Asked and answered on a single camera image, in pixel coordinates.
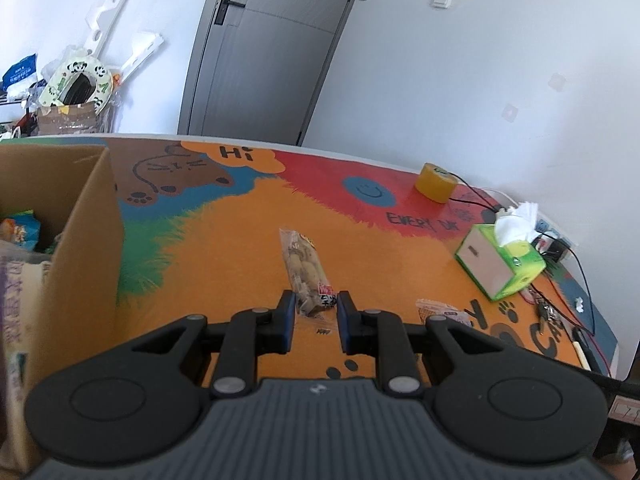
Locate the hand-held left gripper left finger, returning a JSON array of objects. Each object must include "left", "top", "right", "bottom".
[{"left": 117, "top": 289, "right": 297, "bottom": 398}]

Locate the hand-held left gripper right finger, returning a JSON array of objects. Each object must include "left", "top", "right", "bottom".
[{"left": 336, "top": 290, "right": 507, "bottom": 396}]

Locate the brown snack packet red label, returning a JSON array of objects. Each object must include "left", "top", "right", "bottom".
[{"left": 279, "top": 227, "right": 337, "bottom": 318}]

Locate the brown cardboard box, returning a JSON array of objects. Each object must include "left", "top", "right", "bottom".
[{"left": 0, "top": 145, "right": 125, "bottom": 476}]

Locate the long purple white cake packet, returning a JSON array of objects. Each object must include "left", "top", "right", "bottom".
[{"left": 0, "top": 240, "right": 53, "bottom": 411}]

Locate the light blue cartoon snack packet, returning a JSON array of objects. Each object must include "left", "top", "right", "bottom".
[{"left": 0, "top": 210, "right": 42, "bottom": 253}]

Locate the colourful printed table mat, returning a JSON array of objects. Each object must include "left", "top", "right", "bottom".
[{"left": 102, "top": 136, "right": 618, "bottom": 396}]

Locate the small clear snack packet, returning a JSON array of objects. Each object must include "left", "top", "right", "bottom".
[{"left": 416, "top": 299, "right": 473, "bottom": 326}]

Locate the yellow tape roll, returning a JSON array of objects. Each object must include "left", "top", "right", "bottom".
[{"left": 414, "top": 162, "right": 458, "bottom": 204}]

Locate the green white tissue box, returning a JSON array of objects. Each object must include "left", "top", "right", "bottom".
[{"left": 454, "top": 202, "right": 547, "bottom": 302}]

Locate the bunch of keys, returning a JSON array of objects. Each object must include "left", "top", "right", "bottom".
[{"left": 532, "top": 295, "right": 561, "bottom": 326}]

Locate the white power strip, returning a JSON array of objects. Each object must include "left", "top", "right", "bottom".
[{"left": 532, "top": 212, "right": 576, "bottom": 261}]

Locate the black charger plug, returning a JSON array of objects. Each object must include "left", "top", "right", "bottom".
[{"left": 542, "top": 235, "right": 568, "bottom": 263}]

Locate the grey door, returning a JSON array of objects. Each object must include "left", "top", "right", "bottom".
[{"left": 177, "top": 0, "right": 373, "bottom": 146}]

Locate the short white board with holes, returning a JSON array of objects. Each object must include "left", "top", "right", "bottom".
[{"left": 117, "top": 31, "right": 165, "bottom": 83}]

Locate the long white board with holes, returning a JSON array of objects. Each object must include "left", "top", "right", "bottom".
[{"left": 85, "top": 0, "right": 143, "bottom": 56}]

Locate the blue plastic bag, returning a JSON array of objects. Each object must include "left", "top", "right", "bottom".
[{"left": 2, "top": 53, "right": 40, "bottom": 91}]

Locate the black cable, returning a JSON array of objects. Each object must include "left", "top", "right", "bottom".
[{"left": 445, "top": 172, "right": 598, "bottom": 336}]

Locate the red cable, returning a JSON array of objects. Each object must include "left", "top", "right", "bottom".
[{"left": 530, "top": 285, "right": 613, "bottom": 376}]

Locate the panda print seat ring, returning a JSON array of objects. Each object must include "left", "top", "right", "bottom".
[{"left": 39, "top": 55, "right": 113, "bottom": 113}]

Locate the black door handle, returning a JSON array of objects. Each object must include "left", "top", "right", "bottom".
[{"left": 214, "top": 0, "right": 246, "bottom": 26}]

